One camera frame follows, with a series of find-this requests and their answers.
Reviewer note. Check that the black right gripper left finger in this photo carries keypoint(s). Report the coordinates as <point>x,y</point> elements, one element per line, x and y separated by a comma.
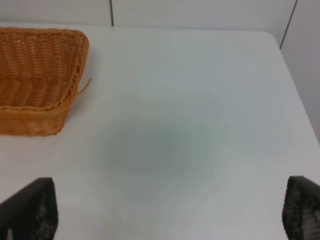
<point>31,213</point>

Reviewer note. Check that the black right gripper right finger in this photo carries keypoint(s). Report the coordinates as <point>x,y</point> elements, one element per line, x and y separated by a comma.
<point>301,209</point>

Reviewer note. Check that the orange wicker basket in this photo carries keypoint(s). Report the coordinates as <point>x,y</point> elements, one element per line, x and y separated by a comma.
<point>40,71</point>

